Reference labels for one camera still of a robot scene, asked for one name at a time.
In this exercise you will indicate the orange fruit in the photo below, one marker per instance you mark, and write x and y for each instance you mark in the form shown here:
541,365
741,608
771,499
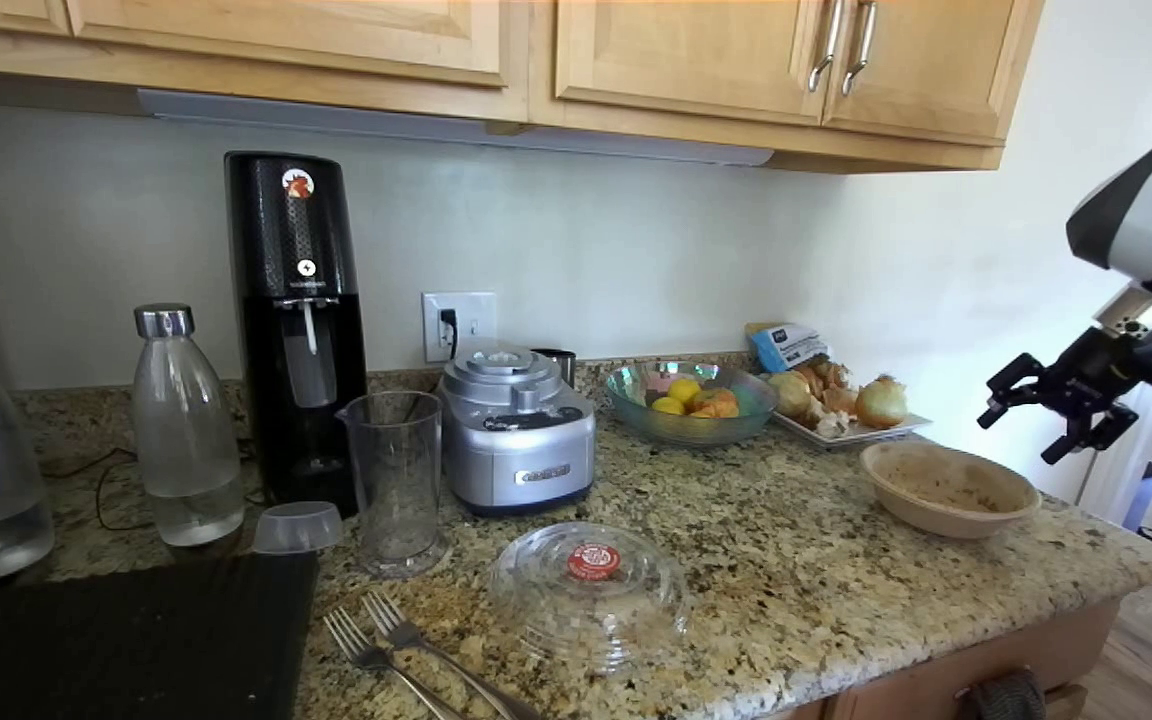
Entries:
719,405

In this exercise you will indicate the clear glass pitcher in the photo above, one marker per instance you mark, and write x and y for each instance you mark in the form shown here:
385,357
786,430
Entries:
392,480

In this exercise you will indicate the blue floor container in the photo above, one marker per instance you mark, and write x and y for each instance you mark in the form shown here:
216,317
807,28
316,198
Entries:
1140,499

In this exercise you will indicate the black counter mat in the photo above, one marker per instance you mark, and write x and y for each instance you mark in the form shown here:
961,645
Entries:
121,640

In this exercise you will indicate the silver fork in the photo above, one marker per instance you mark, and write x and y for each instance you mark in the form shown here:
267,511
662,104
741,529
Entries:
388,620
352,640

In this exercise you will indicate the large yellow onion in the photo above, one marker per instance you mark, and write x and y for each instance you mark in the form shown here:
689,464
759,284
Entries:
882,403

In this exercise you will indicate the light wood upper cabinet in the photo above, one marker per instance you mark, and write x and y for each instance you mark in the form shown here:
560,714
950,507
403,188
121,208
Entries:
528,104

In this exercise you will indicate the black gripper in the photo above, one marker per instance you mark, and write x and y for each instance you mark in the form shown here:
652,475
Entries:
1101,375

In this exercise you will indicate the beige ceramic bowl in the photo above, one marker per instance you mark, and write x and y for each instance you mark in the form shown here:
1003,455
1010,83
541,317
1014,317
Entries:
950,478
950,524

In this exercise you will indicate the white wall outlet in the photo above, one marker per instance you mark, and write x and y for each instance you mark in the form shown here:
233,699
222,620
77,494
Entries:
471,323

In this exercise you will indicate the green glass fruit bowl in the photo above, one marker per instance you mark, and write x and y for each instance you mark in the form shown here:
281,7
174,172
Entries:
631,417

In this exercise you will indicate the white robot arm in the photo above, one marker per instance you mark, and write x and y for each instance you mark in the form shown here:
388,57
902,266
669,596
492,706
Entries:
1150,215

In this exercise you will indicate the clear bottle silver cap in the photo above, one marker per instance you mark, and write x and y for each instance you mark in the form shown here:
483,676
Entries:
185,440

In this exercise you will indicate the blue white food bag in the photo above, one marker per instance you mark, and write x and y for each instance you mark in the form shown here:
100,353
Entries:
786,345

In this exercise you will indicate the small pale onion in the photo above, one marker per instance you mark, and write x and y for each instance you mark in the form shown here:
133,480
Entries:
793,395

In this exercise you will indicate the small yellow fruit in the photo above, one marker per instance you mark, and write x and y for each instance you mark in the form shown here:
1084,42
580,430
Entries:
667,405

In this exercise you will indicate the black power plug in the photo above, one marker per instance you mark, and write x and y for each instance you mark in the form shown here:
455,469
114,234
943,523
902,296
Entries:
448,328

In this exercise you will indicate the black soda maker machine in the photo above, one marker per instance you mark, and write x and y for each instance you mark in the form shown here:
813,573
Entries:
298,332

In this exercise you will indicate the white rectangular plate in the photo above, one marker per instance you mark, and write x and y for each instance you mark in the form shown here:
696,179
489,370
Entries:
869,434

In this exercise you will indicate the small clear plastic cap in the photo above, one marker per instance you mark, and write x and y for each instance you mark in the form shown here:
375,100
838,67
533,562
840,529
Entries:
298,529

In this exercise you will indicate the silver food chopper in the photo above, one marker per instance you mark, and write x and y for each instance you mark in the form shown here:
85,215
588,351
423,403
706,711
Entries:
517,440

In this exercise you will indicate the grey hanging towel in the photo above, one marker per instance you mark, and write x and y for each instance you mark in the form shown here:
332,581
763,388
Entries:
1003,699

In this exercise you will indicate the yellow lemon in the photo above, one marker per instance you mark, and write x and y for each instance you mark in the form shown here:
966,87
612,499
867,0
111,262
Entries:
687,388

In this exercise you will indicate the wooden lower cabinet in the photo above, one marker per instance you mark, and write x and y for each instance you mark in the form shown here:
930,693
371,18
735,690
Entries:
898,685

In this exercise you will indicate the red lid knob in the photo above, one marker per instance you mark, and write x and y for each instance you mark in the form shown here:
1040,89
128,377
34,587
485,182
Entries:
593,562

